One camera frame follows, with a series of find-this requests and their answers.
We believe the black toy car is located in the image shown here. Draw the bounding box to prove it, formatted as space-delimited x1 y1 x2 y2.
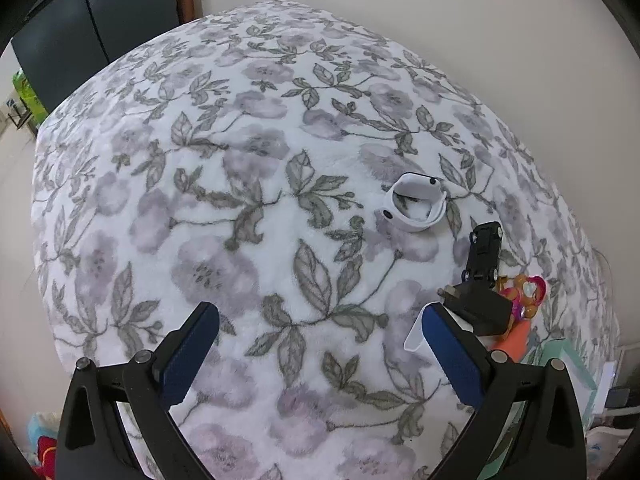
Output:
461 221 503 288

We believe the orange blue toy block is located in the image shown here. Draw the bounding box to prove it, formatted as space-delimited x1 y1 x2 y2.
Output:
490 318 532 362

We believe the black power adapter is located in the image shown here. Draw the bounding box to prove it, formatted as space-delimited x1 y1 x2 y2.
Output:
437 281 512 336

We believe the teal storage tray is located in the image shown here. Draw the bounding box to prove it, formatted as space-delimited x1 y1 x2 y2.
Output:
477 356 587 479

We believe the white power adapter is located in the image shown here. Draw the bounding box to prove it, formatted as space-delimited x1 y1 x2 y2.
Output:
402 302 473 353

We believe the orange pink dog figurine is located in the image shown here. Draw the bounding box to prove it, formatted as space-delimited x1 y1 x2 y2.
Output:
497 273 547 340

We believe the floral fleece blanket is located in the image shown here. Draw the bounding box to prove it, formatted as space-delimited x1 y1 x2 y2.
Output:
32 0 620 479

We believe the dark cabinet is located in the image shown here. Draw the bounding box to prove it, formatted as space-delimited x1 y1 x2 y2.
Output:
10 0 195 113

